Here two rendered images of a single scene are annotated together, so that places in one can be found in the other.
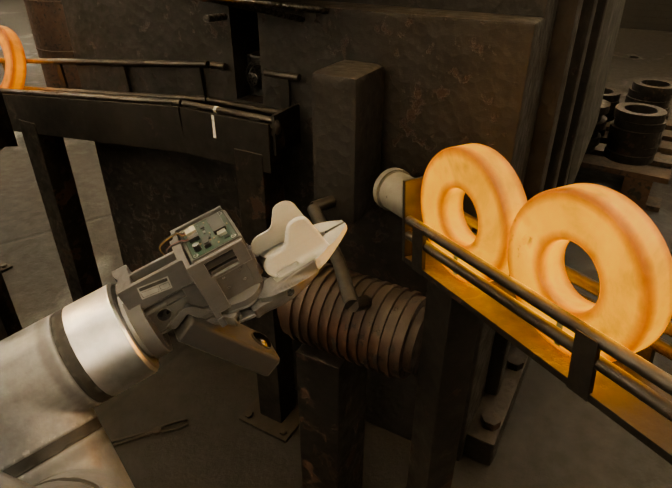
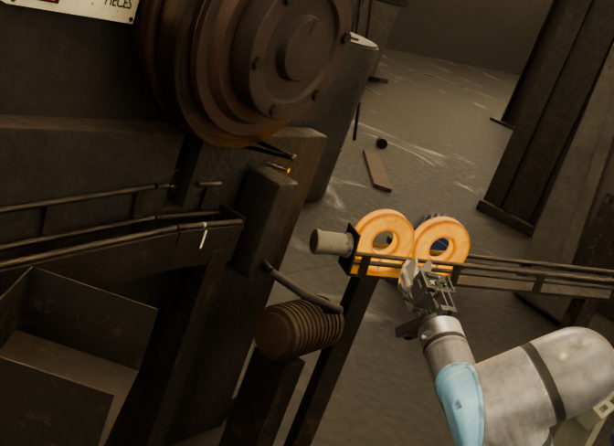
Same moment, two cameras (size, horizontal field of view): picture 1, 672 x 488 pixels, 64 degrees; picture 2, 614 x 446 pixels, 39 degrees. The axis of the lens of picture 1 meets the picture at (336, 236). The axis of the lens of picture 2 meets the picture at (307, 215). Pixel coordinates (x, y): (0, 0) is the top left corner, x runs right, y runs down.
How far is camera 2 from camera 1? 1.97 m
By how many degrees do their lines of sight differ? 80
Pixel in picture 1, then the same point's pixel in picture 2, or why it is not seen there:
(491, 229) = (407, 243)
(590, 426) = not seen: hidden behind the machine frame
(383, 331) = (336, 319)
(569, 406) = not seen: hidden behind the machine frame
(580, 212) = (450, 227)
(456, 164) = (389, 220)
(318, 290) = (306, 317)
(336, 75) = (291, 184)
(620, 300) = (461, 249)
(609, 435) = not seen: hidden behind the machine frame
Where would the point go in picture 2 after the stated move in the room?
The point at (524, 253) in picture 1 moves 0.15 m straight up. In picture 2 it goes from (423, 248) to (447, 192)
